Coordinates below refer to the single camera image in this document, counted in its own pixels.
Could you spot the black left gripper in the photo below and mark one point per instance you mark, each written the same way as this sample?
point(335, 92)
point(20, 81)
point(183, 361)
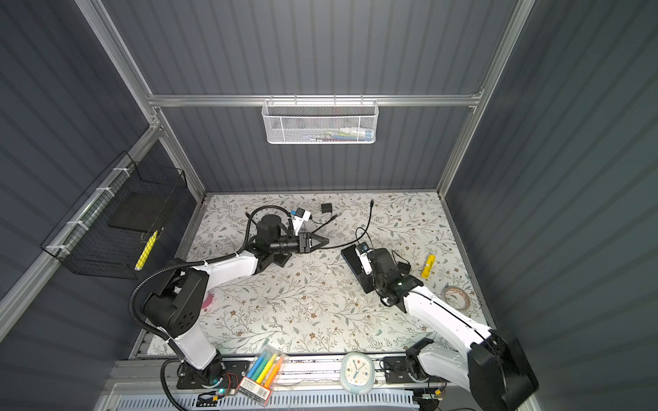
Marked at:
point(304, 241)

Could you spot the black ribbed network switch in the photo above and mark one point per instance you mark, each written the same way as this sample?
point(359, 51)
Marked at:
point(366, 281)

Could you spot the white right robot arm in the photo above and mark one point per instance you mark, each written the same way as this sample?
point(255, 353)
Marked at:
point(491, 366)

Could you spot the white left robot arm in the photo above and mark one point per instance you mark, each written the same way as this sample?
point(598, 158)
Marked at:
point(168, 303)

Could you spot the clear tape roll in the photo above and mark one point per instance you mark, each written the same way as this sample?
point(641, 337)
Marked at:
point(457, 298)

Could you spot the small mint desk clock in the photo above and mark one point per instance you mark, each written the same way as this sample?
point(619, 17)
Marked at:
point(357, 373)

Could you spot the pink tape roll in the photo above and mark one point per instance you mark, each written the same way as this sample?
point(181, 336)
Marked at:
point(209, 299)

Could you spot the pack of coloured markers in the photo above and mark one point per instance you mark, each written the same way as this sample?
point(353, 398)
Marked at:
point(258, 382)

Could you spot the yellow marker in basket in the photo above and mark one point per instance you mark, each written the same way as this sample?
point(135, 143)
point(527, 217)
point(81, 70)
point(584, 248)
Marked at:
point(146, 251)

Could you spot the white wire mesh basket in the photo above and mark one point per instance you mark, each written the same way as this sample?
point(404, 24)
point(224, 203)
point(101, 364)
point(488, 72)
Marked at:
point(320, 124)

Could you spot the black wire wall basket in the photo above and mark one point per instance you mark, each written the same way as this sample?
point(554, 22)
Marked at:
point(105, 237)

